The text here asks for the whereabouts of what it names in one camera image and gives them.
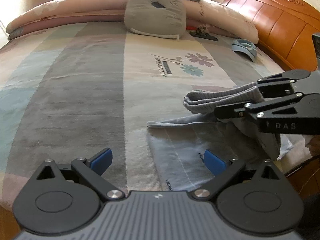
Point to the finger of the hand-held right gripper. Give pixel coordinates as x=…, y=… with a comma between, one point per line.
x=280, y=80
x=250, y=110

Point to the pink floral quilt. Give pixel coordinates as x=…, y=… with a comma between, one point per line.
x=75, y=7

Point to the grey printed pants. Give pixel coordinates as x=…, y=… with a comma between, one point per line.
x=212, y=140

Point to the wooden bed frame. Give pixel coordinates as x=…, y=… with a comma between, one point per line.
x=305, y=182

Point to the black phone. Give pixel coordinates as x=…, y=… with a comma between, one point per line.
x=205, y=35

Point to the person's right hand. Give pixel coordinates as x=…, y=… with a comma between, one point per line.
x=313, y=143

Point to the wooden headboard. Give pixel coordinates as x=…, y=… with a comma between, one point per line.
x=282, y=27

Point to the red cloth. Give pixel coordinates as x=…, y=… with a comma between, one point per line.
x=191, y=27

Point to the blue cap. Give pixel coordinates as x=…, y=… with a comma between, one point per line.
x=245, y=48

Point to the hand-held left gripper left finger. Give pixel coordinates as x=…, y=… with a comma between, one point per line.
x=102, y=160

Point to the grey cat face cushion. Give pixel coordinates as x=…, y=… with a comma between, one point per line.
x=156, y=12

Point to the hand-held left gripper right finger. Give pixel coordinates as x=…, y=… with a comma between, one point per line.
x=216, y=163

